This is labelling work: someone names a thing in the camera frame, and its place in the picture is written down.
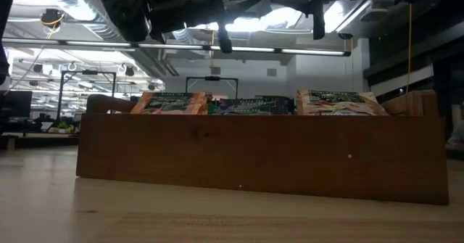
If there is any large black rig frame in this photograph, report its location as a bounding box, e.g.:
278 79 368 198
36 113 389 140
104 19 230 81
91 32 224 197
54 70 117 128

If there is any long ceiling light strip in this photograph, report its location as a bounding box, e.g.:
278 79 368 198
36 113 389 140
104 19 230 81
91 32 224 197
1 38 352 57

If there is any hanging yellow cable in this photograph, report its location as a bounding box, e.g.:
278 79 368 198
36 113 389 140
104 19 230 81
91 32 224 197
405 3 414 94

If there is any silver ventilation duct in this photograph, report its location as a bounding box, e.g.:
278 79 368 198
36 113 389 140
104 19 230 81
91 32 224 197
32 0 128 43

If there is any neighbouring wooden table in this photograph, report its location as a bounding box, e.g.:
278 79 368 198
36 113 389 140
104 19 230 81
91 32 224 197
0 132 80 150

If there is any wooden three-compartment tray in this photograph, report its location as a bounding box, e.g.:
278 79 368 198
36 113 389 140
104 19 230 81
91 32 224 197
75 89 450 206

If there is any black monitor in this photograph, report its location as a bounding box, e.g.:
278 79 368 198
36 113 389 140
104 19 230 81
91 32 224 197
0 89 33 120

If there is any round black ceiling device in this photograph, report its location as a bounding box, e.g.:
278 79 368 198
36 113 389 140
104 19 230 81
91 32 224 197
38 7 65 29

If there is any person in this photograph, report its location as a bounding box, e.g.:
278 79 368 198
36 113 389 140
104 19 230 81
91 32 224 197
446 121 464 153
204 92 220 115

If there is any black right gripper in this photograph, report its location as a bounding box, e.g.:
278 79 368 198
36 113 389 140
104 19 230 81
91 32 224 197
262 0 327 41

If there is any small black rig frame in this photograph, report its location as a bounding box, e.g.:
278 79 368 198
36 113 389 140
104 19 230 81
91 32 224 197
185 75 239 99

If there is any cream tea packet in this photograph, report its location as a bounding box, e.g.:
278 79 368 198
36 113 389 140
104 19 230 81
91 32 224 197
296 88 389 117

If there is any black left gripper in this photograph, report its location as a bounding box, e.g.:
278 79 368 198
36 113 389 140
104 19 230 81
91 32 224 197
147 0 263 55

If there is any orange tea packet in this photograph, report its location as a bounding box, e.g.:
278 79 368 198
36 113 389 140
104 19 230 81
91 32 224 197
129 91 208 115

